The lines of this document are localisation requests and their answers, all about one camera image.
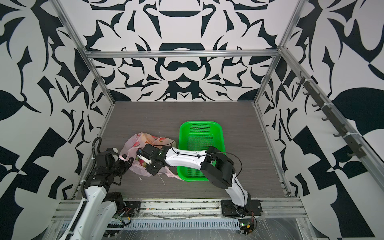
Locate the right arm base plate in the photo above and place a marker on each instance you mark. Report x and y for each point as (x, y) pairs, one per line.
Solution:
(230, 210)

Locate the black wall hook rail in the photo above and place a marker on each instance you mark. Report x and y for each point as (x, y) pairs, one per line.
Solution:
(333, 115)

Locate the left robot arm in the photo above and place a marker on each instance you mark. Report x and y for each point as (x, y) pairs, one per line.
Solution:
(98, 206)

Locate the small circuit board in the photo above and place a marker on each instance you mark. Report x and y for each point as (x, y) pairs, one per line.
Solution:
(246, 228)

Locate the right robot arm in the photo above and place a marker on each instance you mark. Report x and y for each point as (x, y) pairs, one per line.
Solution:
(216, 166)

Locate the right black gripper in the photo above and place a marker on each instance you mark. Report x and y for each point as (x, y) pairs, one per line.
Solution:
(151, 171)

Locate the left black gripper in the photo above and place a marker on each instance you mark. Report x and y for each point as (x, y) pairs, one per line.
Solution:
(126, 163)

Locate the green plastic basket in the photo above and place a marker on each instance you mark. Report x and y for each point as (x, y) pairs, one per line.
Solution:
(199, 136)

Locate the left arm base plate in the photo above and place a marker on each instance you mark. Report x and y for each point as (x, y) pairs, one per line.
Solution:
(129, 209)

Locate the pink plastic bag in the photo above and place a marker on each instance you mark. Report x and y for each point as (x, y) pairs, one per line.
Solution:
(138, 141)

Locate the aluminium front rail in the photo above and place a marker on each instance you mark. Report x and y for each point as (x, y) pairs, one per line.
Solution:
(211, 208)

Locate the white slotted cable duct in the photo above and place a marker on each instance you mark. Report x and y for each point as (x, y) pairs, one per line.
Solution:
(185, 224)

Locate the fruit inside bag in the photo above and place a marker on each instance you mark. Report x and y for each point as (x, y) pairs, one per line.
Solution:
(142, 163)

